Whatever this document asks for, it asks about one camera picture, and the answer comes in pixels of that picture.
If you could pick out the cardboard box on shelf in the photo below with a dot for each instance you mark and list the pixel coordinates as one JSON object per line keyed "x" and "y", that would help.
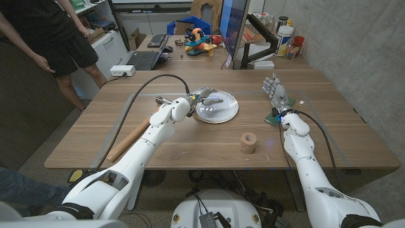
{"x": 98, "y": 33}

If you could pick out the small white box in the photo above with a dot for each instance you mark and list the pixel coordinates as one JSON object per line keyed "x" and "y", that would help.
{"x": 263, "y": 65}

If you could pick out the standing person black clothes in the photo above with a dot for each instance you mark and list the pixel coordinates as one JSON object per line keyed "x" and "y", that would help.
{"x": 53, "y": 38}

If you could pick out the red cup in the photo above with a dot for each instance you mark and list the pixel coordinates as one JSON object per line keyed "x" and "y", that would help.
{"x": 298, "y": 41}

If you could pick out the white plastic canister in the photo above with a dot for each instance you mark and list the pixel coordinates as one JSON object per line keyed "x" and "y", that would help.
{"x": 283, "y": 41}

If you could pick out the black floor fan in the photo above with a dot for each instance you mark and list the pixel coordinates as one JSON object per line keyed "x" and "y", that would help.
{"x": 153, "y": 178}

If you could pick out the red bowl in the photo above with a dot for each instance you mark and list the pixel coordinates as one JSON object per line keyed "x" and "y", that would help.
{"x": 217, "y": 39}

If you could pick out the white paper plate gold rim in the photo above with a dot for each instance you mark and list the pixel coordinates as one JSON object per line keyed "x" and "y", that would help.
{"x": 221, "y": 114}

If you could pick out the dark lidded jar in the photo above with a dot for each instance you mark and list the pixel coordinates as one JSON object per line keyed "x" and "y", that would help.
{"x": 282, "y": 22}

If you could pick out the blue plastic bin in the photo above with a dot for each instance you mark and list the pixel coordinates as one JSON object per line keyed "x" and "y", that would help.
{"x": 199, "y": 23}

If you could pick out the green flat pad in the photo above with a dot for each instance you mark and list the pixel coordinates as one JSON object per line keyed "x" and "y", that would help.
{"x": 291, "y": 102}

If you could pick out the black laptop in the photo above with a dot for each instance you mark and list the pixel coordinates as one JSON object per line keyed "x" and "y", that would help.
{"x": 144, "y": 60}

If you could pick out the open cardboard box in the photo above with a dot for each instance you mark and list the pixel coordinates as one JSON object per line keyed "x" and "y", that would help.
{"x": 136, "y": 39}

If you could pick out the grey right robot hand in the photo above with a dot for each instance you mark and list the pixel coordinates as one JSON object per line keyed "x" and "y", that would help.
{"x": 279, "y": 95}

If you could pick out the yellow black foot pedal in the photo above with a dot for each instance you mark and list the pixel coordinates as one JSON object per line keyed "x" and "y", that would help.
{"x": 75, "y": 175}

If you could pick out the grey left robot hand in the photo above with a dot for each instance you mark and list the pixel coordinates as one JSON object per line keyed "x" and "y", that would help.
{"x": 202, "y": 99}

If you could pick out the colourful toy airplane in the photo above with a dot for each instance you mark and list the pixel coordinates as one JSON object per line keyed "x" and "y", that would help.
{"x": 199, "y": 42}

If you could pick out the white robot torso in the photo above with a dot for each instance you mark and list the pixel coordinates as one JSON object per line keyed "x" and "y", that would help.
{"x": 218, "y": 206}

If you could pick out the computer monitor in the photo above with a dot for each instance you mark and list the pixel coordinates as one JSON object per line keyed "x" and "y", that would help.
{"x": 232, "y": 25}

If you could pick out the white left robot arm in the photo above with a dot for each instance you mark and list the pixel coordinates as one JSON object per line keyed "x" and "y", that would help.
{"x": 142, "y": 152}

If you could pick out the white power strip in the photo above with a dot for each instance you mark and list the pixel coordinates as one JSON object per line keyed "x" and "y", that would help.
{"x": 122, "y": 70}

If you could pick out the seated person jeans leg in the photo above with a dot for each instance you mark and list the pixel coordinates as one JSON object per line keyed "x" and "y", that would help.
{"x": 25, "y": 193}

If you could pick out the brown cork cylinder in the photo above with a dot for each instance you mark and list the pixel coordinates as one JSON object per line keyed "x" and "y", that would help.
{"x": 247, "y": 143}

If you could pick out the black keyboard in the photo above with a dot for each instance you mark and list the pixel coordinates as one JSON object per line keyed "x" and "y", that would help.
{"x": 156, "y": 40}

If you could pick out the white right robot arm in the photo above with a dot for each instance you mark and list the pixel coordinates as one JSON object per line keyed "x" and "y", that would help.
{"x": 310, "y": 171}

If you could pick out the black computer mouse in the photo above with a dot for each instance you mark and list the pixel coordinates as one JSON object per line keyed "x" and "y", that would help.
{"x": 168, "y": 49}

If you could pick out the white shelf cabinet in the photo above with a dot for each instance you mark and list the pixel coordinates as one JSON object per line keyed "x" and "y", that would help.
{"x": 109, "y": 50}

